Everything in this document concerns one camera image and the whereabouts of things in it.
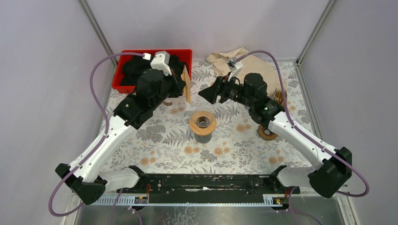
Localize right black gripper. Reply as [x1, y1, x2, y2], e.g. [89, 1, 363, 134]
[198, 72, 254, 108]

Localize brown paper coffee filter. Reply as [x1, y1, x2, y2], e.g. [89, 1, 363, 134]
[181, 66, 191, 104]

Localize clear glass dripper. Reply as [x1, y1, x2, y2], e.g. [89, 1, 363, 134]
[191, 110, 215, 128]

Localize light wooden ring holder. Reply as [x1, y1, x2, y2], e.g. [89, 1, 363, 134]
[189, 111, 217, 135]

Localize orange coffee filter box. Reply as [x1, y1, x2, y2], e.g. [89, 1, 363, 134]
[270, 89, 287, 108]

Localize glass coffee carafe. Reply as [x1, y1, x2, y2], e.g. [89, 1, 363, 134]
[194, 133, 212, 143]

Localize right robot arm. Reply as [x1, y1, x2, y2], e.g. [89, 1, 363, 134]
[198, 73, 352, 198]

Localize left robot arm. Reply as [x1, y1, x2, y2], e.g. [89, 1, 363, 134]
[55, 69, 186, 205]

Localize small glass beaker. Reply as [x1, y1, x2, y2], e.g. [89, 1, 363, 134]
[163, 101, 173, 106]

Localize red plastic bin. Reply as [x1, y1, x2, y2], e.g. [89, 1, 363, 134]
[112, 49, 192, 94]

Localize beige cloth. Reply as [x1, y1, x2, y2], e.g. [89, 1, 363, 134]
[206, 47, 282, 97]

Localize black cloth in bin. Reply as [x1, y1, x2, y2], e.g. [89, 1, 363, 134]
[120, 55, 188, 86]

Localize floral patterned table mat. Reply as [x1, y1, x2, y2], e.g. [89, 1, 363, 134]
[102, 61, 310, 174]

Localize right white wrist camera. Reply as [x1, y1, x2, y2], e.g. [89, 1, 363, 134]
[227, 57, 243, 81]

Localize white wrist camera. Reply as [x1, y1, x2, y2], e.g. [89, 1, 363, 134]
[143, 51, 172, 76]
[227, 57, 243, 81]

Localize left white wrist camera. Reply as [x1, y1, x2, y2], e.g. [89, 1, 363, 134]
[143, 51, 172, 76]

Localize dark wooden ring holder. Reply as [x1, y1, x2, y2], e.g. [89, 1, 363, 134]
[257, 125, 278, 141]

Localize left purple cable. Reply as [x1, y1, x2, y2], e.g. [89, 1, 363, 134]
[48, 52, 147, 225]

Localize purple cable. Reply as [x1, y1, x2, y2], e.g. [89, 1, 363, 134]
[48, 52, 147, 225]
[236, 50, 371, 225]

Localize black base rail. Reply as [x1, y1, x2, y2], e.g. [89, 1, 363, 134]
[122, 173, 300, 204]

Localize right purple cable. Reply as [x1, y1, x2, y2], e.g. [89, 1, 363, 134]
[236, 50, 371, 225]

